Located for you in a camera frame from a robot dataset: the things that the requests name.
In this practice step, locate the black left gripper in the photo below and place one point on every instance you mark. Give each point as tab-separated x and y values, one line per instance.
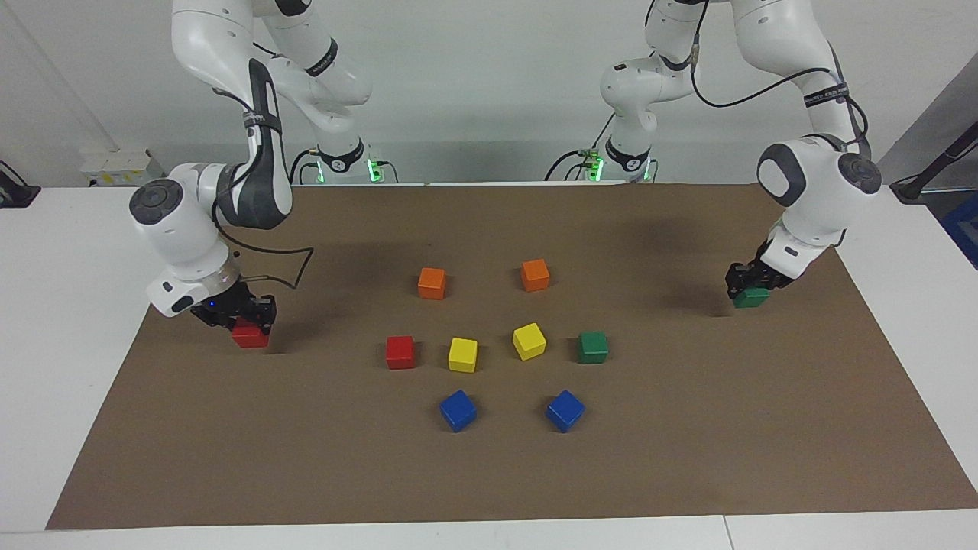
756	273

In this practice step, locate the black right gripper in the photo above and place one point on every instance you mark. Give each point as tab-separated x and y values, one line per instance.
229	305

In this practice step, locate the green wooden cube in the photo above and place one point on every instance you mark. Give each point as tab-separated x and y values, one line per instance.
593	347
752	299

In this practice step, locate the red wooden cube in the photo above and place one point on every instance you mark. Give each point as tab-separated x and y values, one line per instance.
248	338
399	353

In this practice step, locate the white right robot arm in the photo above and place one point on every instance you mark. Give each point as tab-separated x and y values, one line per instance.
221	46

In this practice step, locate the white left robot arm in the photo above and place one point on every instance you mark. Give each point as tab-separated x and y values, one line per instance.
814	191

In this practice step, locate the brown paper table mat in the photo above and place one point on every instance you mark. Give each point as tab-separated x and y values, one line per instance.
306	443

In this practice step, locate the orange wooden cube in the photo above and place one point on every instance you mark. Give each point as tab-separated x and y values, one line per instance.
432	283
535	275

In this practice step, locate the white power strip box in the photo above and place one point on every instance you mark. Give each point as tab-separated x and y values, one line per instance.
114	164

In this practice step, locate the black stand with pole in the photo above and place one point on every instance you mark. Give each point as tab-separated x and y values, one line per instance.
928	174

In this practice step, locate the yellow wooden cube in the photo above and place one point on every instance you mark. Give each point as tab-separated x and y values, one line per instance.
529	341
462	355

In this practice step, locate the blue bin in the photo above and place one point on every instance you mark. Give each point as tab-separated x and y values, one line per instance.
964	229

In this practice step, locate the blue wooden cube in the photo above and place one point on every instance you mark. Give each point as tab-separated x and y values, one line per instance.
565	411
458	411

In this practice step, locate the black clamp bracket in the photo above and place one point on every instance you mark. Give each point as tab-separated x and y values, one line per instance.
15	191

